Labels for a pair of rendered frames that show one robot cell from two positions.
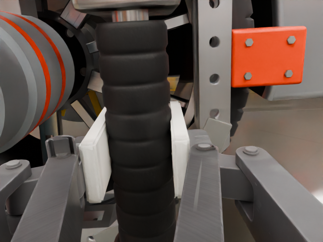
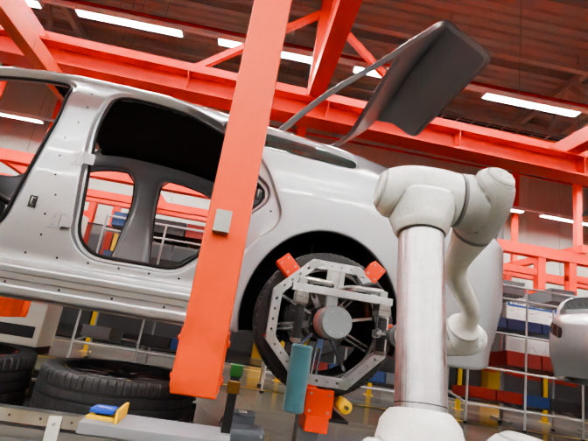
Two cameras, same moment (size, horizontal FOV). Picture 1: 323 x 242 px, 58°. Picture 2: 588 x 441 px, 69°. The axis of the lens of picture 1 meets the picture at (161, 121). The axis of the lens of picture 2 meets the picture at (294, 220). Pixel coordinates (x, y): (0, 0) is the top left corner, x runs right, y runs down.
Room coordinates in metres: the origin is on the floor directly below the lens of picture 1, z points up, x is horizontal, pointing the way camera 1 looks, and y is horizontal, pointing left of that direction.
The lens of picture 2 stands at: (-1.54, 0.62, 0.78)
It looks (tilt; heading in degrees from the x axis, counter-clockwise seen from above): 15 degrees up; 354
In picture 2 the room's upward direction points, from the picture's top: 9 degrees clockwise
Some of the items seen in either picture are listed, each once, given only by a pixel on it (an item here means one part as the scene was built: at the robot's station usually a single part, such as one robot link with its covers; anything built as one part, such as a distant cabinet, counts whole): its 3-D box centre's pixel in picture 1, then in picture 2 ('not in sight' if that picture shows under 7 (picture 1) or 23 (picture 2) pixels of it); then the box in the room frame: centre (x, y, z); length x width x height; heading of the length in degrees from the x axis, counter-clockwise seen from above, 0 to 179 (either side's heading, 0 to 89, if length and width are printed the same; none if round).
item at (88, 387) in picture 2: not in sight; (117, 396); (0.56, 1.04, 0.39); 0.66 x 0.66 x 0.24
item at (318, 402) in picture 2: not in sight; (314, 407); (0.43, 0.18, 0.48); 0.16 x 0.12 x 0.17; 0
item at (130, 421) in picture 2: not in sight; (158, 430); (-0.10, 0.76, 0.44); 0.43 x 0.17 x 0.03; 90
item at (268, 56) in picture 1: (258, 55); not in sight; (0.39, -0.13, 0.85); 0.09 x 0.08 x 0.07; 90
